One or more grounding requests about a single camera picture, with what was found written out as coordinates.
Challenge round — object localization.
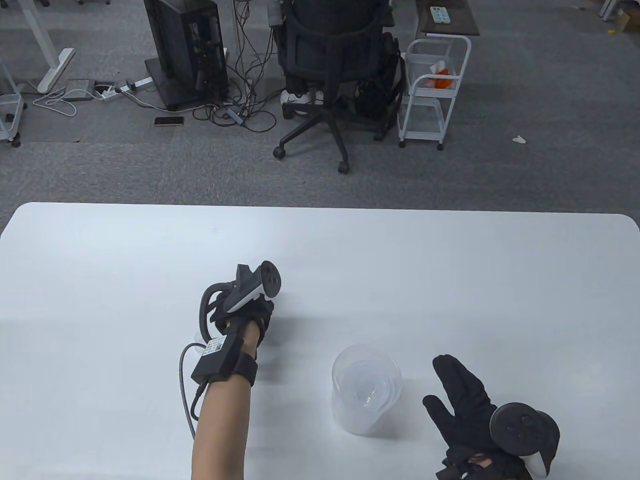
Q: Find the person's left hand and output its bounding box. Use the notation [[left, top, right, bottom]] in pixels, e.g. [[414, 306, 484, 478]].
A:
[[207, 292, 276, 351]]

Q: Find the person's right hand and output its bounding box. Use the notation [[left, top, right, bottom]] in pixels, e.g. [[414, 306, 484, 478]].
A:
[[423, 355, 532, 480]]

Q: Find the largest clear plastic beaker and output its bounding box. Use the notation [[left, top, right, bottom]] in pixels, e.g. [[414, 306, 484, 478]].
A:
[[331, 343, 404, 436]]

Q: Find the person's left forearm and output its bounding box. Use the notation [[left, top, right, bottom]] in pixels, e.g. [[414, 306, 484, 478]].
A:
[[191, 322, 263, 480]]

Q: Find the black white tracking controller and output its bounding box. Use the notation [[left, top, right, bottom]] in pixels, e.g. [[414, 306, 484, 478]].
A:
[[489, 401, 561, 476], [220, 261, 282, 313]]

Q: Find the black wrist sensor box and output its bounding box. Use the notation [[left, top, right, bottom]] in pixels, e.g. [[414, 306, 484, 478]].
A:
[[191, 336, 246, 383]]

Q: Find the white rolling cart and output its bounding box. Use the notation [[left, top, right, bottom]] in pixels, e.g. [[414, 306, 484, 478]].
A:
[[398, 35, 472, 151]]

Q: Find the black backpack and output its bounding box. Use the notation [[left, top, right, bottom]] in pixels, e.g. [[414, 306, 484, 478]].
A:
[[354, 32, 407, 121]]

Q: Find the black office chair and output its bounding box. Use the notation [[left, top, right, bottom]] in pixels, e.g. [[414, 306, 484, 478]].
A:
[[272, 0, 406, 175]]

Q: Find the black computer tower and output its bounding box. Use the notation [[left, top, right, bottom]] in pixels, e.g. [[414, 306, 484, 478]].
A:
[[143, 0, 230, 112]]

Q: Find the grey floor socket box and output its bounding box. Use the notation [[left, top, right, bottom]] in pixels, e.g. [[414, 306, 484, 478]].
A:
[[65, 78, 97, 102]]

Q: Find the orange packet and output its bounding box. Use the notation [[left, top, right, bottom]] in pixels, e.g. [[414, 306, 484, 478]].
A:
[[430, 67, 456, 91]]

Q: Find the white plastic trolley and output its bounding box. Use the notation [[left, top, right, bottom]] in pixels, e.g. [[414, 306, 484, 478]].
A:
[[0, 60, 27, 148]]

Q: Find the white desk leg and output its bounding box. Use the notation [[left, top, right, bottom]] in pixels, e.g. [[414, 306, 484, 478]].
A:
[[20, 0, 76, 94]]

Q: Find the dark wooden side table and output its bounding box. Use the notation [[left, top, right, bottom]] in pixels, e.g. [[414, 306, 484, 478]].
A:
[[415, 0, 481, 37]]

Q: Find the black looped cable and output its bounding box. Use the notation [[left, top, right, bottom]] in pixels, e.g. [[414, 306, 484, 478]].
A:
[[200, 281, 236, 342]]

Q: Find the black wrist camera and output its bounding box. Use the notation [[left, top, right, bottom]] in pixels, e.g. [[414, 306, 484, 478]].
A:
[[435, 457, 473, 480]]

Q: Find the grey braided cable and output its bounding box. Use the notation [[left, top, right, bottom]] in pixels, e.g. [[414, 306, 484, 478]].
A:
[[179, 341, 207, 441]]

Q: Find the tangle of black cables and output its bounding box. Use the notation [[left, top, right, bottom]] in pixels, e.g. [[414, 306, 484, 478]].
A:
[[192, 0, 281, 133]]

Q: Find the white coiled cable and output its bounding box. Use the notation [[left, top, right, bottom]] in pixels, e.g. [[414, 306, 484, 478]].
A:
[[32, 87, 108, 118]]

